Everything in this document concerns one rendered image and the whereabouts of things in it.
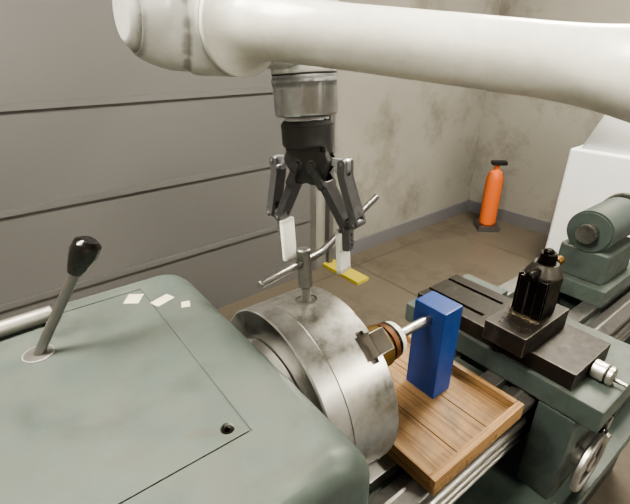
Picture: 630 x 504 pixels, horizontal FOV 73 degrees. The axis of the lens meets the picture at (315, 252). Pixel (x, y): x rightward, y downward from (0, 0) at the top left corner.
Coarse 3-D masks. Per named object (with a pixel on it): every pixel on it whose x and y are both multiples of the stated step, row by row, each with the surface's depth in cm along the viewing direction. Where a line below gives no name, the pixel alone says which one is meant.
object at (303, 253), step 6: (300, 252) 64; (306, 252) 64; (300, 258) 64; (306, 258) 64; (306, 264) 65; (300, 270) 65; (306, 270) 65; (300, 276) 65; (306, 276) 65; (300, 282) 66; (306, 282) 66; (306, 288) 66; (306, 294) 67; (306, 300) 67
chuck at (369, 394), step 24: (312, 288) 72; (288, 312) 64; (312, 312) 64; (336, 312) 65; (312, 336) 61; (336, 336) 62; (336, 360) 59; (360, 360) 61; (384, 360) 63; (360, 384) 60; (384, 384) 62; (360, 408) 59; (384, 408) 61; (360, 432) 59; (384, 432) 62
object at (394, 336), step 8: (368, 328) 80; (376, 328) 80; (384, 328) 81; (392, 328) 81; (392, 336) 80; (400, 336) 81; (400, 344) 80; (392, 352) 78; (400, 352) 80; (392, 360) 79
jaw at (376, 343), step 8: (360, 336) 64; (368, 336) 64; (376, 336) 66; (384, 336) 67; (360, 344) 63; (368, 344) 64; (376, 344) 66; (384, 344) 66; (392, 344) 67; (368, 352) 63; (376, 352) 63; (384, 352) 66; (368, 360) 62
